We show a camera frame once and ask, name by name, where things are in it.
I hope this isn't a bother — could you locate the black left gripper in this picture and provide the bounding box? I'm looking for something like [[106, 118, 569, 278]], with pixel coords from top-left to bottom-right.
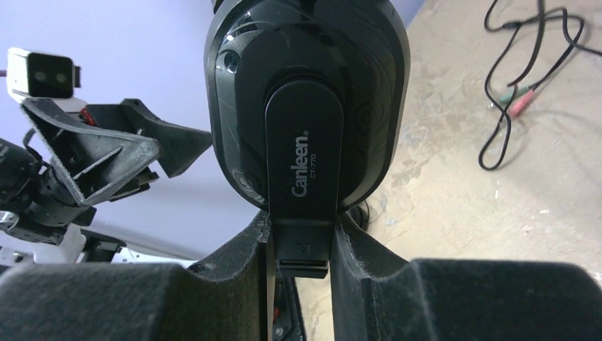
[[1, 98, 212, 245]]

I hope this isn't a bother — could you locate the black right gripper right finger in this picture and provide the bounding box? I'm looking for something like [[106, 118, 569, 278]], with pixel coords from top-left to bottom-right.
[[331, 215, 601, 340]]

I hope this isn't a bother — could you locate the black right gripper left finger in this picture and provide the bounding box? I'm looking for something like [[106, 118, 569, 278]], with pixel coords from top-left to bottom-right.
[[1, 212, 273, 340]]

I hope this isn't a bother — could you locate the black headband headset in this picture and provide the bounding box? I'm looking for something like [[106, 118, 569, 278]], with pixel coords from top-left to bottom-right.
[[204, 1, 410, 278]]

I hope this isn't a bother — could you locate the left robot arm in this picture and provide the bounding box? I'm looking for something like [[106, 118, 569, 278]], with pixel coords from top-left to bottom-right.
[[1, 97, 212, 264]]

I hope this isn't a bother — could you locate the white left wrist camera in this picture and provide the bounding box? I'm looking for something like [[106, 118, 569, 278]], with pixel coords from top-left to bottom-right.
[[2, 47, 87, 113]]

